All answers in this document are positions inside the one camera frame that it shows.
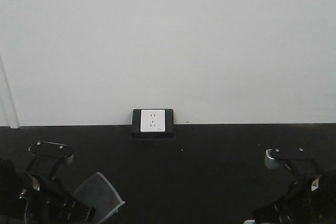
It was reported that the black socket box white outlet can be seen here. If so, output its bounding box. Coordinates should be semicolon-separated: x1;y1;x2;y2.
131;109;174;139

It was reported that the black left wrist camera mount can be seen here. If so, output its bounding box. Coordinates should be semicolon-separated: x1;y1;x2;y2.
26;141;74;180

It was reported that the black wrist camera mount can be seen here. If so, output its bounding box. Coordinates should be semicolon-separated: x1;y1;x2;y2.
26;141;74;180
264;148;324;181

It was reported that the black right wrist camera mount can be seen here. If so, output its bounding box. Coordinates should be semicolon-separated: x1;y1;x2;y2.
264;148;324;181

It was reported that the white wall trim strip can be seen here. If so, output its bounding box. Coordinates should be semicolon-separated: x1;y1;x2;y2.
1;59;20;129

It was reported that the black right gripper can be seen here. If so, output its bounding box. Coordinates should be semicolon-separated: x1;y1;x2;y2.
253;171;335;223

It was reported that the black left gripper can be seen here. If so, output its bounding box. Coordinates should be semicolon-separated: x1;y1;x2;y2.
1;173;96;223

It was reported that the silver metal tray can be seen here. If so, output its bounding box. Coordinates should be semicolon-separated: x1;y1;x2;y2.
243;220;256;224

